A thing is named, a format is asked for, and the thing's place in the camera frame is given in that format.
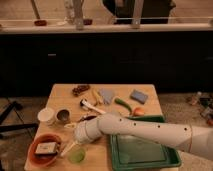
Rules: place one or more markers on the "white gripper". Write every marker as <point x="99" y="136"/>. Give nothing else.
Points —
<point x="80" y="136"/>

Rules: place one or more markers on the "white boxed eraser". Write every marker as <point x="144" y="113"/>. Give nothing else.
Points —
<point x="46" y="148"/>

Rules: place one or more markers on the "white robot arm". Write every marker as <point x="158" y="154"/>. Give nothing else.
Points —
<point x="187" y="138"/>

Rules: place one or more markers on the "metal cup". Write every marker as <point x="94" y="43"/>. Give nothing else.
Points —
<point x="63" y="117"/>

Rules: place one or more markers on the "white paper cup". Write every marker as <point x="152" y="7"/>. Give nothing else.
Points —
<point x="46" y="116"/>

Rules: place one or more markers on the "dark red bowl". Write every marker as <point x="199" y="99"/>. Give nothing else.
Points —
<point x="87" y="118"/>

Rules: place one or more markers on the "orange plate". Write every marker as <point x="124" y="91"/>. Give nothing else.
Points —
<point x="43" y="160"/>

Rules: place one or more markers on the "yellow banana toy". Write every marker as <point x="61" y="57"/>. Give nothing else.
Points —
<point x="98" y="98"/>

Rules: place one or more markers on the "brown toy car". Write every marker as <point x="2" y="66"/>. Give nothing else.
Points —
<point x="80" y="89"/>

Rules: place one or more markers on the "grey cloth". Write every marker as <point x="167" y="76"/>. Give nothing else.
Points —
<point x="107" y="95"/>

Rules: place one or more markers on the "green chili pepper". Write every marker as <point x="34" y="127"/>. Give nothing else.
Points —
<point x="124" y="104"/>

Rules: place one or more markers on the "green plastic tray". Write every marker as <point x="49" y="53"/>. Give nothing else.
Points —
<point x="129" y="153"/>

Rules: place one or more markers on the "orange tomato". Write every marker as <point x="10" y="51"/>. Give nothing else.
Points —
<point x="138" y="111"/>

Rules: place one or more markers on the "black tripod legs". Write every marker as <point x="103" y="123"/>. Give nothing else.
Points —
<point x="10" y="119"/>

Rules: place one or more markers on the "blue sponge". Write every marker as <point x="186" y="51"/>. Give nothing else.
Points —
<point x="139" y="96"/>

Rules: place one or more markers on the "red dish on ledge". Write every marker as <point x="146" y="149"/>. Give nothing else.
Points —
<point x="40" y="23"/>

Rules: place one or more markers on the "white handled brush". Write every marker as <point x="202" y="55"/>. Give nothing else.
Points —
<point x="87" y="106"/>

